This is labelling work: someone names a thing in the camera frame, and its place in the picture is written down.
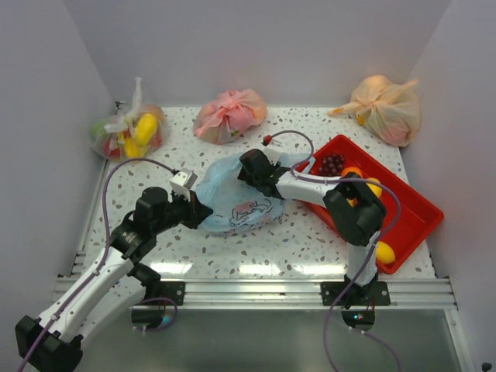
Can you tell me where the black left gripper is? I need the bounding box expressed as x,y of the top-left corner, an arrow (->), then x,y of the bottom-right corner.
153,187 -> 212,235

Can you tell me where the blue printed plastic bag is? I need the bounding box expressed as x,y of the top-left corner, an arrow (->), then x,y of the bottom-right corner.
195,153 -> 287,236

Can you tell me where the purple grape bunch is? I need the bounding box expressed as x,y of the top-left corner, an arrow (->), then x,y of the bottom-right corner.
318,153 -> 346,177

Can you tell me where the orange round fruit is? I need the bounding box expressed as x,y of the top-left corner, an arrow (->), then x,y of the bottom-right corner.
341,167 -> 363,177

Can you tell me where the yellow lemon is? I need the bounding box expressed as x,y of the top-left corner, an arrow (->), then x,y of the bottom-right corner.
367,177 -> 383,198

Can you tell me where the yellow fruit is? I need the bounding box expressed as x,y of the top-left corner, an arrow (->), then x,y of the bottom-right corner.
376,241 -> 396,265

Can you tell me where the green orange mango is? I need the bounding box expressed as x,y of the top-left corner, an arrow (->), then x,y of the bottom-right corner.
347,198 -> 358,207

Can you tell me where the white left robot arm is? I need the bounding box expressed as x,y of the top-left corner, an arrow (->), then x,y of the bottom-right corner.
15,187 -> 213,371

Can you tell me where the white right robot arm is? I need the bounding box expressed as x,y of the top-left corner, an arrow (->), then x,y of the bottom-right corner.
238,150 -> 387,305

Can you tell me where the pink knotted plastic bag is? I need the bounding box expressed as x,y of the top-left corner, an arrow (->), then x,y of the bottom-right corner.
193,89 -> 268,145

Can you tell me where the clear bag with fruit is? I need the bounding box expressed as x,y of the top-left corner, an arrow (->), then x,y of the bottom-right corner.
88,77 -> 167,161

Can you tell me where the orange knotted plastic bag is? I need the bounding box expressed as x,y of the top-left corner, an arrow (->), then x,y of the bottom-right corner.
328,75 -> 422,147

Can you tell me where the red plastic tray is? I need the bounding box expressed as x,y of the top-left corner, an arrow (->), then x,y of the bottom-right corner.
297,134 -> 444,274

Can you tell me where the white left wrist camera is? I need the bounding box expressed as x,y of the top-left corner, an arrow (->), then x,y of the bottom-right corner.
169,168 -> 198,202

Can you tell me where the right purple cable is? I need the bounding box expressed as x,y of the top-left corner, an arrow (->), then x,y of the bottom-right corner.
270,130 -> 403,372

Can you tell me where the purple cable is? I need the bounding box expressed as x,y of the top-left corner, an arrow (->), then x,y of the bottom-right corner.
270,130 -> 403,372
17,157 -> 177,372

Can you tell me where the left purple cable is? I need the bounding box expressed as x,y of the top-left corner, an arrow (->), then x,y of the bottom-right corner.
17,157 -> 177,372

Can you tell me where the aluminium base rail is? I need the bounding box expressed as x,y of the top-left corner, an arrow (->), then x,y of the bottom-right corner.
50,251 -> 454,311

